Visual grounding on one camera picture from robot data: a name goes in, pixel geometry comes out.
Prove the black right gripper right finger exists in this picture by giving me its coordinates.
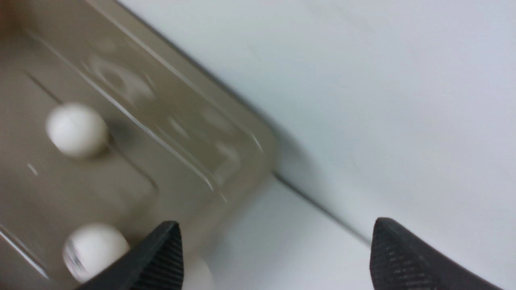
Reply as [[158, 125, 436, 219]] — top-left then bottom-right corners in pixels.
[[369, 217, 497, 290]]

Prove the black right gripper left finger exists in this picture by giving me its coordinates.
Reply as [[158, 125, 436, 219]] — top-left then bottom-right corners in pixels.
[[78, 221, 184, 290]]

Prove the white ping-pong ball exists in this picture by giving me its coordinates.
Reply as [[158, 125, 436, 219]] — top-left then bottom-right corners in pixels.
[[62, 223, 130, 284]]

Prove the tan plastic bin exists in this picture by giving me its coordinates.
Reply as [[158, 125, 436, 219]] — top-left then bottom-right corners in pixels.
[[1, 0, 277, 290]]

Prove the white ping-pong ball hidden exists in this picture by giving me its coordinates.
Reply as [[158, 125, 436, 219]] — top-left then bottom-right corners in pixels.
[[45, 103, 110, 159]]

